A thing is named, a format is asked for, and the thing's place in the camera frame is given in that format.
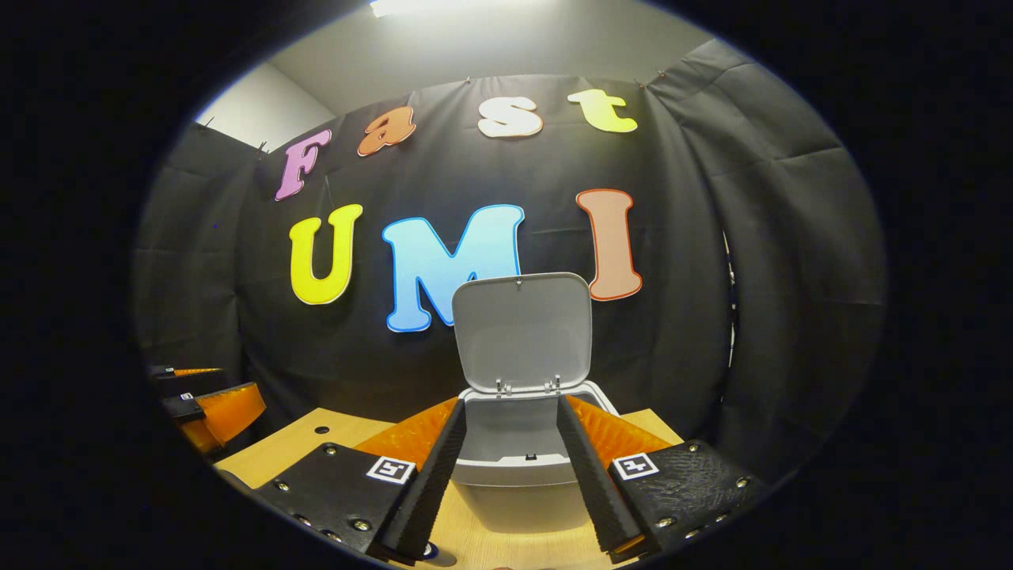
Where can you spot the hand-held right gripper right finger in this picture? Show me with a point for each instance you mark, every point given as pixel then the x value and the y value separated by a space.
pixel 589 475

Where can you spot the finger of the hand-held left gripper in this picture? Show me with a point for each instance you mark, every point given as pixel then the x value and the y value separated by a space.
pixel 225 412
pixel 178 380

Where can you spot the white desktop garbage bin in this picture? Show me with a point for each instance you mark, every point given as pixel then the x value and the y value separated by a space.
pixel 522 332

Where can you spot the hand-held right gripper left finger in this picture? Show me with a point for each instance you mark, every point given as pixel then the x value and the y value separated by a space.
pixel 431 491

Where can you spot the wooden desktop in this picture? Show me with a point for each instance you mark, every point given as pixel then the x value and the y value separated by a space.
pixel 491 546

